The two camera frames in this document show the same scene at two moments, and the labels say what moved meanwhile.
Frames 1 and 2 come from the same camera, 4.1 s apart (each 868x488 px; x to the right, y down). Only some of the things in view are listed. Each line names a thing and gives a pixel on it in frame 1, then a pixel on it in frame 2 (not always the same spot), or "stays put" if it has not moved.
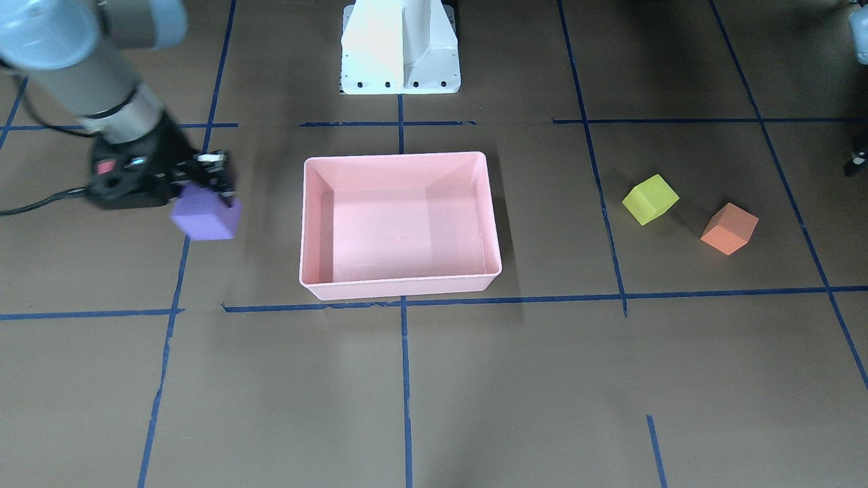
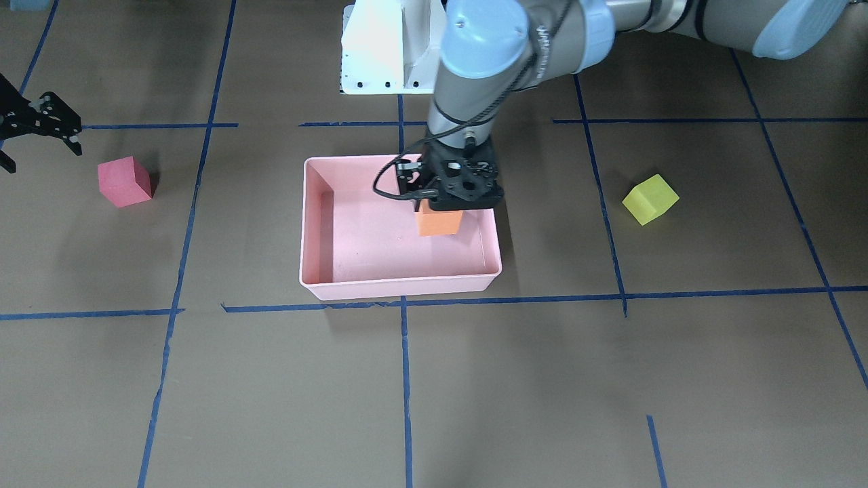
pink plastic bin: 397,225 stays put
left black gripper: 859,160 -> 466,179
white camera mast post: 399,47 stays put
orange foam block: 729,229 -> 437,222
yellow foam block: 650,199 stays put
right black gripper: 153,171 -> 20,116
